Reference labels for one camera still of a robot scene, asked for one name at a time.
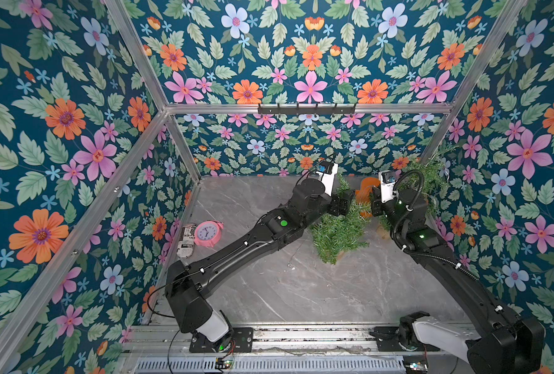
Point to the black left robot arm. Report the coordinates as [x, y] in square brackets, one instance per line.
[189, 285]

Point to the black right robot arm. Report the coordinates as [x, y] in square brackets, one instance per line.
[499, 340]

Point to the orange plush toy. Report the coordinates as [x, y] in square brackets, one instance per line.
[363, 195]

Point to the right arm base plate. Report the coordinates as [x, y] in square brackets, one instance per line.
[390, 338]

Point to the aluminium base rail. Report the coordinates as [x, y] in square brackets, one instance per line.
[295, 338]

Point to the black coat hook rail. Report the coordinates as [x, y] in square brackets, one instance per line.
[306, 109]

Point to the aluminium frame struts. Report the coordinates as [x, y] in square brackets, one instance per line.
[95, 174]

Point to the green christmas tree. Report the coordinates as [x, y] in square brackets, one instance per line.
[426, 182]
[334, 236]

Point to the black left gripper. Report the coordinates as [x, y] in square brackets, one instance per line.
[342, 204]

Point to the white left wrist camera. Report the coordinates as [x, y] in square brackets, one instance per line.
[327, 172]

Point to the pink alarm clock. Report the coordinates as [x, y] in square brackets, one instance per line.
[208, 234]

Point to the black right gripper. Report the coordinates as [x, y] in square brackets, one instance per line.
[377, 208]

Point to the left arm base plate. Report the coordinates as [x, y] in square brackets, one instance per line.
[239, 340]

